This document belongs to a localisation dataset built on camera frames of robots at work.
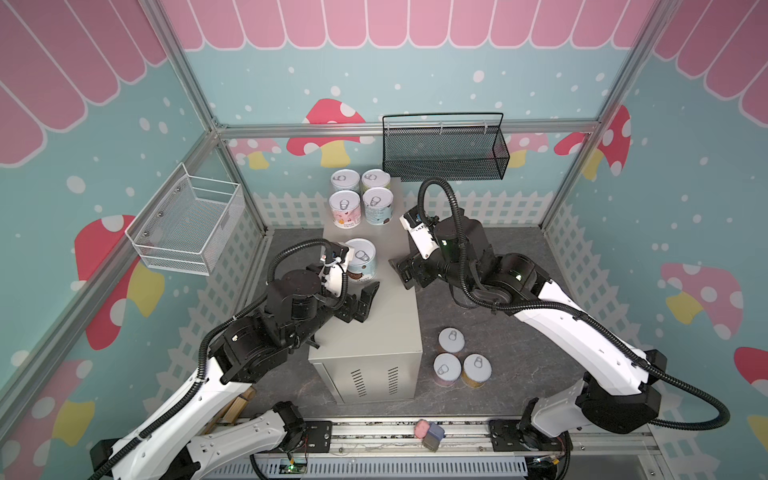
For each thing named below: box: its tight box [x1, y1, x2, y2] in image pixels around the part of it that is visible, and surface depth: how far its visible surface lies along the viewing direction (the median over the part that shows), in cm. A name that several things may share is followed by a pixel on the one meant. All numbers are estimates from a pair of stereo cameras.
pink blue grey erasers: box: [414, 419, 446, 453], surface depth 76 cm
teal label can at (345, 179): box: [330, 169, 360, 191], surface depth 77 cm
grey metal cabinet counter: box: [308, 178, 423, 405], surface depth 60 cm
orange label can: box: [462, 353, 493, 389], surface depth 82 cm
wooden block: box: [201, 386, 256, 435], surface depth 79 cm
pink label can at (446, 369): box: [432, 352, 463, 387], surface depth 82 cm
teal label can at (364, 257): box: [345, 238, 377, 280], surface depth 62 cm
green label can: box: [360, 168, 391, 194], surface depth 77 cm
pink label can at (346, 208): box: [328, 189, 362, 229], surface depth 72 cm
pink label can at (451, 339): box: [438, 326, 466, 353], surface depth 87 cm
